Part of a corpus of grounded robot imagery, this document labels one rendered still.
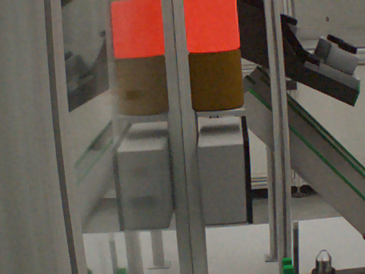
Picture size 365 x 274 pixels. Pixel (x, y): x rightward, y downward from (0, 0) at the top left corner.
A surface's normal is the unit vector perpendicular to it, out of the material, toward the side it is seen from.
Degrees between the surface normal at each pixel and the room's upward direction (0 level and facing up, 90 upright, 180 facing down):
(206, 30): 90
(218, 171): 90
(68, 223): 90
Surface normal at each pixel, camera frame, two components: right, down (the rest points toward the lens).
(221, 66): 0.24, 0.16
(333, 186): -0.22, 0.20
